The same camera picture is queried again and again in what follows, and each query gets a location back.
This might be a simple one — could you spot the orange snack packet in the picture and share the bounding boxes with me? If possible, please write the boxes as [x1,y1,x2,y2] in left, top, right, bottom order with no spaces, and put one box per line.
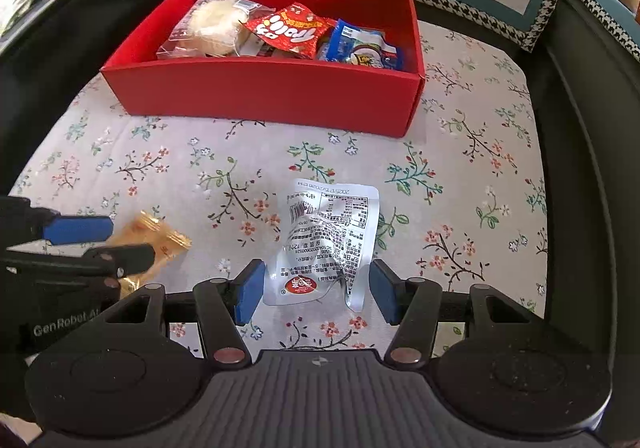
[103,209,193,300]

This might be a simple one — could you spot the white snack packet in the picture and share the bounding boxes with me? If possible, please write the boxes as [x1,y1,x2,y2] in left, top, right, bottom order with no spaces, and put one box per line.
[262,179,380,313]

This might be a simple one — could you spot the clear round pastry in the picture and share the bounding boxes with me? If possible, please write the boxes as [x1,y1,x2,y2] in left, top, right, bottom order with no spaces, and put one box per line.
[156,0,273,60]

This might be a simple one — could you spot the blue snack packet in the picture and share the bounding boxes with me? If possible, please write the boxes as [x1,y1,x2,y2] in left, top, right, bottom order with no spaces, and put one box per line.
[317,19,402,70]

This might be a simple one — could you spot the red candy bag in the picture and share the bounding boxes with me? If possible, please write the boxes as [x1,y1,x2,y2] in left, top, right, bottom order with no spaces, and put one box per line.
[243,3,337,60]

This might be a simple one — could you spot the floral tablecloth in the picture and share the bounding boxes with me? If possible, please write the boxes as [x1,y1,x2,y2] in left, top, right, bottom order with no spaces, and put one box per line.
[8,18,549,359]

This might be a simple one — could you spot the red cardboard box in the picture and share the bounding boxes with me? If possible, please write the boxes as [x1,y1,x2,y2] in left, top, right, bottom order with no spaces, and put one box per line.
[101,0,425,137]

